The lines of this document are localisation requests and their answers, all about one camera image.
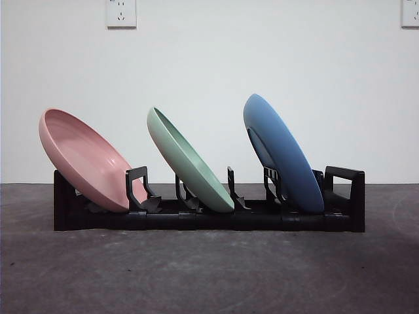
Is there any white wall socket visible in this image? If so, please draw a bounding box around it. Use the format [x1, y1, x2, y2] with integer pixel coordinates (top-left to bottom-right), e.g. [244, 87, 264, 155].
[106, 0, 137, 29]
[401, 0, 419, 29]

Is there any pink plate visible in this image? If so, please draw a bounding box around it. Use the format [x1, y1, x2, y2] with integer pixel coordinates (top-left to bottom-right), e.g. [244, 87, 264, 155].
[38, 107, 150, 213]

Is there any green plate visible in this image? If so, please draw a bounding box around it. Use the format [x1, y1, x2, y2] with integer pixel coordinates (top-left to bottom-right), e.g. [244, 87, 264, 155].
[146, 106, 236, 213]

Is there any blue plate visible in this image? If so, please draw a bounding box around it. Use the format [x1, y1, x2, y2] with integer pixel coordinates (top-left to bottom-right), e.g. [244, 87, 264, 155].
[242, 93, 325, 215]

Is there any black plate rack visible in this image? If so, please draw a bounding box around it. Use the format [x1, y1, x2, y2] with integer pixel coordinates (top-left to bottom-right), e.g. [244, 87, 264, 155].
[53, 166, 367, 234]

